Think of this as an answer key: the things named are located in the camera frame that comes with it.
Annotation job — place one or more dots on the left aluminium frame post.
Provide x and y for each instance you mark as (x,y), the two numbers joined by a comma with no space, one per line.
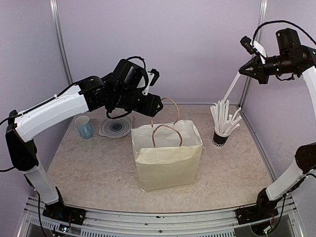
(59,35)

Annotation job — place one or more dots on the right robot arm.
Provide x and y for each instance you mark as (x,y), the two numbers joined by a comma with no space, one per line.
(293,61)

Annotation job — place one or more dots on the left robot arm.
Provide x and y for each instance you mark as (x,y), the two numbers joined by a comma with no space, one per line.
(127,87)

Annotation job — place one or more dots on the white wrapped straws bundle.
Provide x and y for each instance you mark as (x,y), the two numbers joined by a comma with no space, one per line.
(224,123)

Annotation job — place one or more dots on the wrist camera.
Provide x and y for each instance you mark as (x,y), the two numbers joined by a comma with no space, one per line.
(253,47)
(153,76)

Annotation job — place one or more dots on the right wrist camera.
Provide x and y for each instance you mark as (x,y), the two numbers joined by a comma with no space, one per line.
(253,47)

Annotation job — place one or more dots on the blue translucent cup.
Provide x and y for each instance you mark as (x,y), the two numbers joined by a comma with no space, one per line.
(84,127)

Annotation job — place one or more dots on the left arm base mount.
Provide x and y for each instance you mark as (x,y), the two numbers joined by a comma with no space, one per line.
(71,215)

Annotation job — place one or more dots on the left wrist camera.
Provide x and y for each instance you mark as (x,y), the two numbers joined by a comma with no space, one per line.
(153,76)

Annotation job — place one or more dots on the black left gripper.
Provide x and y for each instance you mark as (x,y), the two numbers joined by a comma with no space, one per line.
(150,108)

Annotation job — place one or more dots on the aluminium front frame rail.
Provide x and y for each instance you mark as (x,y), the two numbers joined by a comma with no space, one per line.
(212,223)

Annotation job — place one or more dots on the white straw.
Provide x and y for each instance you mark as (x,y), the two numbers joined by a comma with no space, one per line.
(231,86)

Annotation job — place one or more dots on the cream paper takeout bag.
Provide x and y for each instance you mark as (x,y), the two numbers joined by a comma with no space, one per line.
(166,155)

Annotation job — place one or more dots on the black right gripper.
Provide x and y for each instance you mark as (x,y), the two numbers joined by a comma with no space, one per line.
(260,72)

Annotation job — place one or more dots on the black cup holding straws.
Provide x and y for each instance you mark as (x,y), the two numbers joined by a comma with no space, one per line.
(219,139)

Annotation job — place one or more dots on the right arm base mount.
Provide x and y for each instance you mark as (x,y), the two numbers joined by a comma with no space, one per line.
(251,214)

